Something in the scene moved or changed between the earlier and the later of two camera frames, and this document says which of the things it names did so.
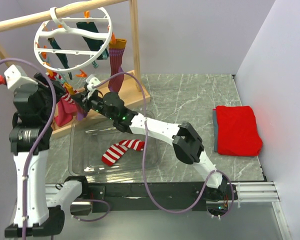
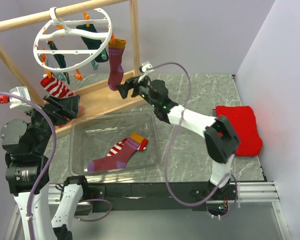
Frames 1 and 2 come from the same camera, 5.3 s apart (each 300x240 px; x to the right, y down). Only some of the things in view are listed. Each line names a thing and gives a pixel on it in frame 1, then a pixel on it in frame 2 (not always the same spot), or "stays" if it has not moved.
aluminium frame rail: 256,191 stays
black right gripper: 82,100 to 131,83
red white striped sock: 111,155 stays
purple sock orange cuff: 81,115 to 119,159
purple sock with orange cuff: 116,48 stays
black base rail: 158,196 stays
